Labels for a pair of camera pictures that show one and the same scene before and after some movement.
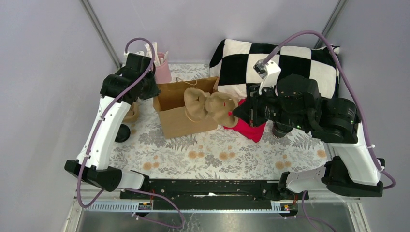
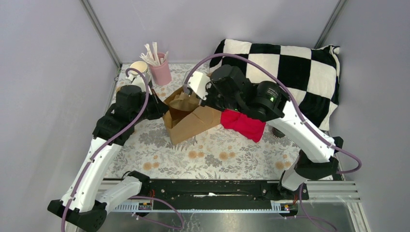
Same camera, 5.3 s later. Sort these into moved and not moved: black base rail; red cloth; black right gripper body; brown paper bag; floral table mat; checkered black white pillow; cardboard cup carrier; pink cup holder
Moved: cardboard cup carrier; brown paper bag; black right gripper body
Not moved: red cloth; pink cup holder; checkered black white pillow; floral table mat; black base rail
